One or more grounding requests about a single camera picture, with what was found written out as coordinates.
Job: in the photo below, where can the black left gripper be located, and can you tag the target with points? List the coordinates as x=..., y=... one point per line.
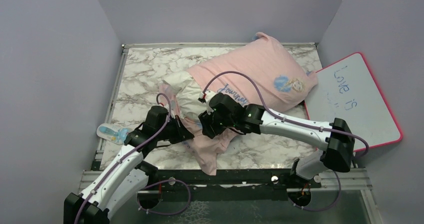
x=182, y=132

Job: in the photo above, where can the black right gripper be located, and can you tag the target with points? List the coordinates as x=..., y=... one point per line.
x=207, y=121

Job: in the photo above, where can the Elsa print pink-lined pillowcase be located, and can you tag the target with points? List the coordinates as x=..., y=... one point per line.
x=262, y=71

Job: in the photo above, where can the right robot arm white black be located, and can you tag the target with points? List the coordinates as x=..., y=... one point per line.
x=334, y=141

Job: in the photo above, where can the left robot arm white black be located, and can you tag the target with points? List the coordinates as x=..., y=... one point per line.
x=127, y=173

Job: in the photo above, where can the pink framed whiteboard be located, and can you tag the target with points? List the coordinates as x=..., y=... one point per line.
x=347, y=89

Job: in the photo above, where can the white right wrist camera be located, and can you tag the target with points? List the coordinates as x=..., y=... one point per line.
x=205, y=98

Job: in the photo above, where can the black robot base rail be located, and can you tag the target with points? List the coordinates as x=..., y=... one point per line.
x=180, y=185

